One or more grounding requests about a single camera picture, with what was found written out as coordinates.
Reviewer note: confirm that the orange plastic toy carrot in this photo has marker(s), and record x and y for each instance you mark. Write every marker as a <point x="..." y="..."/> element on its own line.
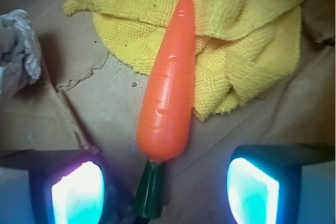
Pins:
<point x="165" y="114"/>

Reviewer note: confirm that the crumpled white paper ball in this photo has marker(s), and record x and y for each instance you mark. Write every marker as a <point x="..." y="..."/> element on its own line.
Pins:
<point x="20" y="53"/>

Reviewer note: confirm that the brown paper bag tray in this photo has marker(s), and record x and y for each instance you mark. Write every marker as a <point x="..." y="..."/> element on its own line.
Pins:
<point x="104" y="98"/>

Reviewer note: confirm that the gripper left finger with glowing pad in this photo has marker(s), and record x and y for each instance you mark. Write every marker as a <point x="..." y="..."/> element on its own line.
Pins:
<point x="63" y="186"/>

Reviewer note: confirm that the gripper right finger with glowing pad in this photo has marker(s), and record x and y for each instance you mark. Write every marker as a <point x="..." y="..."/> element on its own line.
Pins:
<point x="282" y="183"/>

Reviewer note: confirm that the yellow microfiber cloth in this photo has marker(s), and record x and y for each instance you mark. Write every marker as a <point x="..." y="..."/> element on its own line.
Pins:
<point x="243" y="47"/>

